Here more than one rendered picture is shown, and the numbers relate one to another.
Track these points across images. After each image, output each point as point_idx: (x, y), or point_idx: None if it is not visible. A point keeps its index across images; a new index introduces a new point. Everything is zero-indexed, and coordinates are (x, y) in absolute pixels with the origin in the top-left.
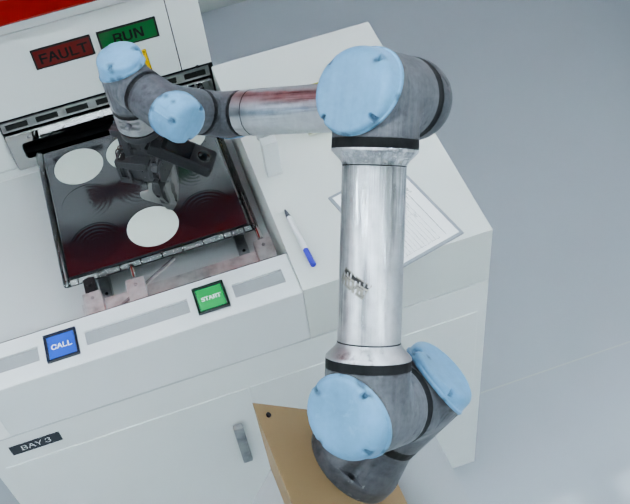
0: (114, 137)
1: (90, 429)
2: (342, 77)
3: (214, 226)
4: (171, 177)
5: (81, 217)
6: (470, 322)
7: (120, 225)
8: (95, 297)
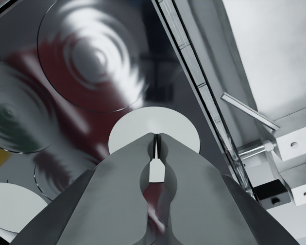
0: (0, 231)
1: None
2: None
3: (140, 28)
4: (142, 232)
5: (148, 231)
6: None
7: (158, 190)
8: None
